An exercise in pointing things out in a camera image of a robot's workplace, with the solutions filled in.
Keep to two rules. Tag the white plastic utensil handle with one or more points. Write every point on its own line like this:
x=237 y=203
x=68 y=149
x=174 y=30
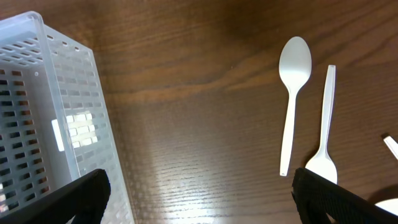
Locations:
x=321 y=163

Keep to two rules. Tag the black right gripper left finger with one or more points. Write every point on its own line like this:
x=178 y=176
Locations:
x=82 y=201

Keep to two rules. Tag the clear white plastic basket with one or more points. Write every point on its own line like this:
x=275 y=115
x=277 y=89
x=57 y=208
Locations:
x=54 y=121

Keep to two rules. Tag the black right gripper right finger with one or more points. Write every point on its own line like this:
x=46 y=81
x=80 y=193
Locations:
x=317 y=200

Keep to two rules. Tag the white plastic spoon bowl-down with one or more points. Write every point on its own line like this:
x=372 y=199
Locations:
x=295 y=67

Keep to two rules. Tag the white plastic spoon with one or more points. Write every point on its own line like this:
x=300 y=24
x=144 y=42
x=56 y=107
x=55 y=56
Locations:
x=392 y=145
x=390 y=205

